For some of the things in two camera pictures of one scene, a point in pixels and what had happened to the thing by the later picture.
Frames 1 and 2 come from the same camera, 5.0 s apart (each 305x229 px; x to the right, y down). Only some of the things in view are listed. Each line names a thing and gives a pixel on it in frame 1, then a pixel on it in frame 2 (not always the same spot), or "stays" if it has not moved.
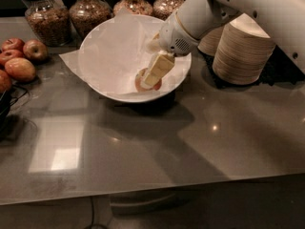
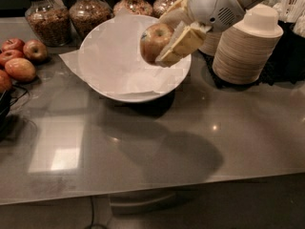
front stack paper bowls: x=243 y=52 stays
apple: x=140 y=83 -> x=153 y=39
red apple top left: x=12 y=44 stays
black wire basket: x=10 y=97 stays
